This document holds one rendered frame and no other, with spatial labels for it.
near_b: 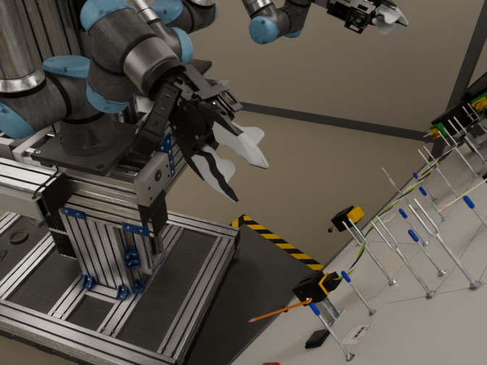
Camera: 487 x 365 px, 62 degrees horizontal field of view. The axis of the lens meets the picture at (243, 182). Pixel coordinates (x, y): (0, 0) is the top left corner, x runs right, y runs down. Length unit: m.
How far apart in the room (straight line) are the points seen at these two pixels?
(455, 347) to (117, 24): 0.60
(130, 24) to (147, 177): 0.54
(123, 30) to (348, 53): 2.69
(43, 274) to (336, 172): 1.94
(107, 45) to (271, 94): 2.89
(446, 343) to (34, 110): 0.88
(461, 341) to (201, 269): 1.57
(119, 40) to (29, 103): 0.41
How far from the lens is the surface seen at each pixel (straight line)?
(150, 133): 0.52
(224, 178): 0.60
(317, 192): 2.77
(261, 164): 0.53
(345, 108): 3.41
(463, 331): 0.57
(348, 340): 0.72
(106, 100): 0.73
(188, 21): 1.49
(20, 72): 0.98
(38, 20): 1.29
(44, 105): 1.02
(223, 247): 2.08
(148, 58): 0.61
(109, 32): 0.65
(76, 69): 1.05
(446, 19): 3.14
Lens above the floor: 1.78
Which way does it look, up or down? 39 degrees down
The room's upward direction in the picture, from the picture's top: straight up
